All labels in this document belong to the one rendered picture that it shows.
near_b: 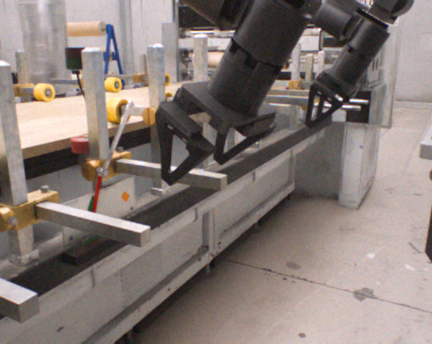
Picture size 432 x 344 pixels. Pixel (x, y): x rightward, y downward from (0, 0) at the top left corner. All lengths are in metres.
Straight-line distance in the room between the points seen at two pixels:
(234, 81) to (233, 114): 0.03
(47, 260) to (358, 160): 2.54
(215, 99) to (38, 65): 4.60
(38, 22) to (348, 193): 3.52
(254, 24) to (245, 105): 0.08
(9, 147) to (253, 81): 0.61
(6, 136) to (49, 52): 4.08
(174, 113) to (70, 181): 0.94
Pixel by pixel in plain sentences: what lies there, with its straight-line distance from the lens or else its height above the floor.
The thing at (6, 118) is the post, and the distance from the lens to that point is 0.90.
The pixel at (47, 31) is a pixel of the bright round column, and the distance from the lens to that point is 4.96.
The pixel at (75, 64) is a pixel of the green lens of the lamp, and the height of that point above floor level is 1.10.
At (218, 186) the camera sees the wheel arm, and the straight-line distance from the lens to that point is 0.94.
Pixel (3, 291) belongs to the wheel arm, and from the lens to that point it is 0.65.
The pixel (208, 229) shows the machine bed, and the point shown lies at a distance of 2.10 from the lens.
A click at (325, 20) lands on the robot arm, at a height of 1.18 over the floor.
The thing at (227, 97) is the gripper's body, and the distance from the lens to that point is 0.41.
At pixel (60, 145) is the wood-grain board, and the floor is 0.88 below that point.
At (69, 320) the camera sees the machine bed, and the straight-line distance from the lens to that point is 1.53.
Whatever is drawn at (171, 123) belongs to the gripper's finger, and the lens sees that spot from 0.40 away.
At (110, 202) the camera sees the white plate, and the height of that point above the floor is 0.76.
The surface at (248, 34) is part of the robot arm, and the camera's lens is 0.40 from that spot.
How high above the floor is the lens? 1.13
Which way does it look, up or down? 17 degrees down
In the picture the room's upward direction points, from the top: straight up
